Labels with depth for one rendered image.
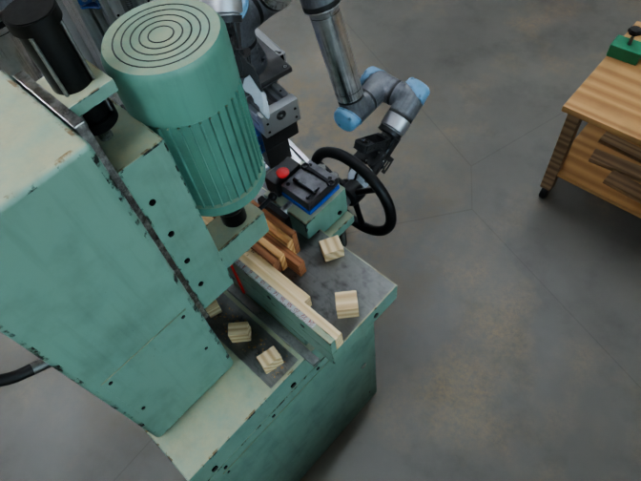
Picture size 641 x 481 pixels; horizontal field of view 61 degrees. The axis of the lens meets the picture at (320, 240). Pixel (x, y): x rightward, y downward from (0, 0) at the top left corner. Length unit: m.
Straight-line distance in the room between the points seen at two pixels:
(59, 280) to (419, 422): 1.49
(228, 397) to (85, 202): 0.65
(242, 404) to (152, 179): 0.59
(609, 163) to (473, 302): 0.78
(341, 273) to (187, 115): 0.56
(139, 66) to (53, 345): 0.40
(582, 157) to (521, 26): 1.11
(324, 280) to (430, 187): 1.36
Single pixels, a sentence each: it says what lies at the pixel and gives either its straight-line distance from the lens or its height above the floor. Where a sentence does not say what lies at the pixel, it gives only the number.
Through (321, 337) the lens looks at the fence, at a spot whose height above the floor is 0.95.
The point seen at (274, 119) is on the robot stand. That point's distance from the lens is 1.75.
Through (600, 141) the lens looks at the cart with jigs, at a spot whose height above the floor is 0.19.
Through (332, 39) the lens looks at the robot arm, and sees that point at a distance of 1.43.
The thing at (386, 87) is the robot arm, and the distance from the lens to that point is 1.60.
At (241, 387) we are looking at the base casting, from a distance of 1.24.
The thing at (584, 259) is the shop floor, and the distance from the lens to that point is 2.40.
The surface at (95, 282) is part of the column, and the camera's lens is 0.81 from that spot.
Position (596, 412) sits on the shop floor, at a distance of 2.15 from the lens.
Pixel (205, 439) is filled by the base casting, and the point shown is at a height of 0.80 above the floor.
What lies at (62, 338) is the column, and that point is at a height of 1.28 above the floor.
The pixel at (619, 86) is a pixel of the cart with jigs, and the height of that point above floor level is 0.53.
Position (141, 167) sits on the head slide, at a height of 1.40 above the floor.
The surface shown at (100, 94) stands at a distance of 0.75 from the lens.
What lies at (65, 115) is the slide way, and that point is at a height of 1.52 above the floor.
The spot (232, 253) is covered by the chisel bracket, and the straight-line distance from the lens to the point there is 1.11.
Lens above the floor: 1.95
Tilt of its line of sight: 57 degrees down
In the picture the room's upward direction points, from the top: 10 degrees counter-clockwise
